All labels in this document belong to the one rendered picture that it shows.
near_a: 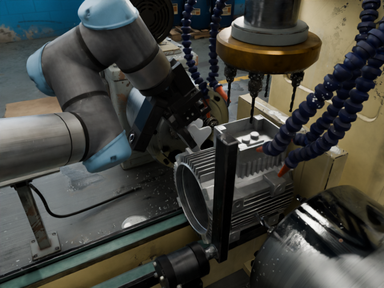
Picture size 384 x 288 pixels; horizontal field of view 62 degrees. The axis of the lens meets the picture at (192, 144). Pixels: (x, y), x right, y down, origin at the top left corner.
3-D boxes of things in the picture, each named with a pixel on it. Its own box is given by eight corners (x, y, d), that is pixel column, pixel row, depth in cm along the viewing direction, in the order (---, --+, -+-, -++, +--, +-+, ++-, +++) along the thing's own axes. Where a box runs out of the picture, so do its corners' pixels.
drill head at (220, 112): (179, 111, 122) (178, 45, 108) (234, 162, 95) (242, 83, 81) (115, 127, 112) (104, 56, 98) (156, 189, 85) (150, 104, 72)
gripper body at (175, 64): (214, 112, 62) (185, 65, 54) (179, 141, 61) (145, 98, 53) (195, 97, 67) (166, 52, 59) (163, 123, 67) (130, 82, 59)
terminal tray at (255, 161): (255, 140, 76) (259, 113, 72) (286, 164, 68) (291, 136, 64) (211, 153, 72) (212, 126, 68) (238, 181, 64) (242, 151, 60)
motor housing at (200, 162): (240, 179, 88) (247, 119, 77) (287, 227, 74) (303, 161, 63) (173, 203, 80) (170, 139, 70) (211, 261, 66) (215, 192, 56)
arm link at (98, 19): (73, 3, 49) (119, -26, 48) (116, 58, 57) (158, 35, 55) (67, 25, 44) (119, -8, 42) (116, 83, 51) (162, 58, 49)
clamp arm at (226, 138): (222, 246, 60) (231, 130, 46) (231, 258, 58) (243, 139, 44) (205, 254, 59) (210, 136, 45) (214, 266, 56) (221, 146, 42)
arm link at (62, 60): (40, 115, 48) (101, 82, 46) (14, 50, 49) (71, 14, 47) (71, 119, 56) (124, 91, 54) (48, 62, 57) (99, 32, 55)
